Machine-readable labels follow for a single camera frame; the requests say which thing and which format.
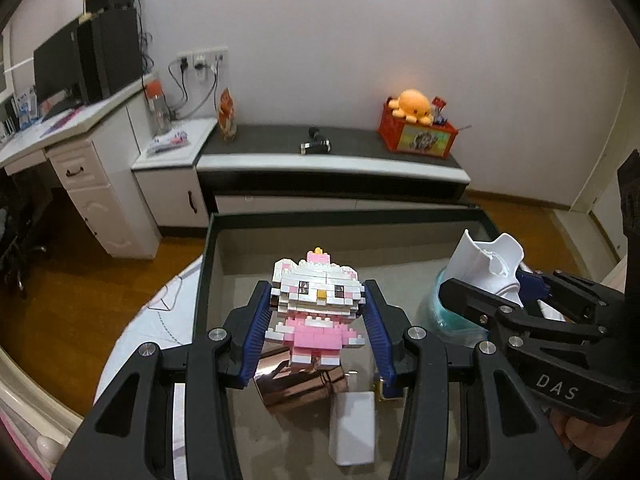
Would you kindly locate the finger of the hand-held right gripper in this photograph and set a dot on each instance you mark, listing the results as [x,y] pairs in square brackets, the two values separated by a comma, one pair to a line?
[532,287]
[475,305]

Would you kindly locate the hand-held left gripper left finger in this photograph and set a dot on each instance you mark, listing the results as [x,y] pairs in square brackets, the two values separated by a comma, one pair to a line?
[255,327]

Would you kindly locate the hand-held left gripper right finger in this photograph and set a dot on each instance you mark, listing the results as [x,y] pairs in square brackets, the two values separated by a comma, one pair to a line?
[380,332]

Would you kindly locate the pink white block cat figure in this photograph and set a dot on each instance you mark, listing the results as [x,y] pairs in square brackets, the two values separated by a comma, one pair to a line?
[315,305]

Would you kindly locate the rose gold metal cup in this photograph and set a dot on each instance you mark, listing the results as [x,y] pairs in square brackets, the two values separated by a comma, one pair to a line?
[295,390]

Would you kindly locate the white power adapter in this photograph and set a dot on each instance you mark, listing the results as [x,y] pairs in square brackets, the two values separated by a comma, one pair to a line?
[352,430]

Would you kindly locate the pink box with black rim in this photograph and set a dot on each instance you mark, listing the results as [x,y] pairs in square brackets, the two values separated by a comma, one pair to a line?
[300,230]

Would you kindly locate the person's right hand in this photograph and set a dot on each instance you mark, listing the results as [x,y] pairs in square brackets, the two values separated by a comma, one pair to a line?
[580,435]

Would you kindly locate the white side cabinet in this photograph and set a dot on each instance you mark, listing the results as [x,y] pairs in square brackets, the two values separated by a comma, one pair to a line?
[170,190]

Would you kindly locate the low black-top cabinet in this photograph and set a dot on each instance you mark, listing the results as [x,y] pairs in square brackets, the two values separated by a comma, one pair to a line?
[350,170]

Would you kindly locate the red orange crate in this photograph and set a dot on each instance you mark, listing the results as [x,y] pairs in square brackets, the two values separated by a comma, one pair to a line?
[420,137]

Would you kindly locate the black silver gadget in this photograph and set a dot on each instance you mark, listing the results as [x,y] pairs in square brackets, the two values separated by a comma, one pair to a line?
[315,146]

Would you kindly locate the orange octopus plush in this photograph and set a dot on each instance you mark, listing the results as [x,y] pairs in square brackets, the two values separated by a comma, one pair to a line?
[412,105]

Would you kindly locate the orange figurine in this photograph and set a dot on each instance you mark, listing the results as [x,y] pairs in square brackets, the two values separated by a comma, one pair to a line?
[227,115]

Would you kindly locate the white desk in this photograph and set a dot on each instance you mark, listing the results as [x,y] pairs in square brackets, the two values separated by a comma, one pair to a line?
[100,175]

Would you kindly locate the clear bottle with orange cap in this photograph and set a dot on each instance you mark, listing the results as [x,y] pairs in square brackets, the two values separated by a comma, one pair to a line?
[159,110]

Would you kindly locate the black office chair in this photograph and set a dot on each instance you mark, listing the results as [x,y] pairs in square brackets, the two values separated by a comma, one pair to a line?
[20,240]

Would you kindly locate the black keyboard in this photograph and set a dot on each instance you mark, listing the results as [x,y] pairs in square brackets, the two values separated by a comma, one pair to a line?
[62,109]

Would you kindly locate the black computer tower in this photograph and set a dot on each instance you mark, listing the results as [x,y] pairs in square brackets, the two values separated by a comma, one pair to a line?
[112,55]

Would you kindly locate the black computer monitor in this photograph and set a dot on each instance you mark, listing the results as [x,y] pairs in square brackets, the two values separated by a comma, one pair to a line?
[55,65]

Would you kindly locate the white bed frame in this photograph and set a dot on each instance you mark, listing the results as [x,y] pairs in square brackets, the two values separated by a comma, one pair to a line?
[35,425]

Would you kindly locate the white wall socket strip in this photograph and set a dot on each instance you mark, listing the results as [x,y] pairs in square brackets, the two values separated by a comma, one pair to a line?
[202,54]

